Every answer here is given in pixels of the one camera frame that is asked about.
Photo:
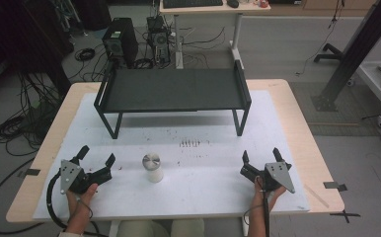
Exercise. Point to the dark curtain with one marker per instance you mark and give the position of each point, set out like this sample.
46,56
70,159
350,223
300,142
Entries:
20,39

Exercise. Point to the white sleeve cuff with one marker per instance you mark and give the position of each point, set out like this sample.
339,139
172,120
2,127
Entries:
68,234

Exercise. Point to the black keyboard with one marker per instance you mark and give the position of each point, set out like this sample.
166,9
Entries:
191,3

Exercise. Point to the person's left leg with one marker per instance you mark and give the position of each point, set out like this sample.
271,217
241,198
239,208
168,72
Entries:
139,229

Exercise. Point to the red tape roll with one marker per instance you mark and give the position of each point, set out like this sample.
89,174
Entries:
264,4

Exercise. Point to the open computer case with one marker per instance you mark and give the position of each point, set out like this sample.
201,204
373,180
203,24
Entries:
159,39

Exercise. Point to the person's right hand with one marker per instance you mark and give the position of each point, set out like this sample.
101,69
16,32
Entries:
261,199

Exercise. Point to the black computer tower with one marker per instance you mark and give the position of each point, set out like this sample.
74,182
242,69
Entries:
121,39

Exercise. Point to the white cup with metal lid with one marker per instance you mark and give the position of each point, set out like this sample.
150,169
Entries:
153,171

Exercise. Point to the person's leg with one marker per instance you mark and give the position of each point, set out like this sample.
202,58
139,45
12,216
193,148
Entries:
188,228
139,229

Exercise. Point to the white table mat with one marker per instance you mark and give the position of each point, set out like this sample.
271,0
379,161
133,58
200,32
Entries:
195,194

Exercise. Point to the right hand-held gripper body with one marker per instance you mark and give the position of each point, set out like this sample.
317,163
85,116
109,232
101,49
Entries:
277,173

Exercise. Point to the black stand foot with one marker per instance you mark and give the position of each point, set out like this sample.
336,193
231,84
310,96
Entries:
330,54

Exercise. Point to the person's left hand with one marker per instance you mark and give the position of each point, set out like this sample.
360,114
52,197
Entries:
80,202

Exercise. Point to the black metal beam stand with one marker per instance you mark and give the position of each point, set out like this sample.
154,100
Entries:
353,56

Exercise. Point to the white cart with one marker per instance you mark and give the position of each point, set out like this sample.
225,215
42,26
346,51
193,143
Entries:
374,77

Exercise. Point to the black computer mouse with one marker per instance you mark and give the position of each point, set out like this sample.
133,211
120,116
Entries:
233,3

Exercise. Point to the black metal shelf rack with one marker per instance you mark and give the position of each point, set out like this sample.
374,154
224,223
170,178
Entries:
175,89

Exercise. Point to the person's right leg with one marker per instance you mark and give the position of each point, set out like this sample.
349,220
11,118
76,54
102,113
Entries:
188,228

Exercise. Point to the black tape cross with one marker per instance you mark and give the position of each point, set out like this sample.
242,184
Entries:
344,215

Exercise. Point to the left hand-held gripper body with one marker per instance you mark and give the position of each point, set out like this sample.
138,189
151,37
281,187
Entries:
70,174

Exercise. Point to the black tape strip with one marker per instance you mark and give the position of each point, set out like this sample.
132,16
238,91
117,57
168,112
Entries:
32,172
335,185

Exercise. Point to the white desk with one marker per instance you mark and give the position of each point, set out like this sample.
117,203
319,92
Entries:
211,10

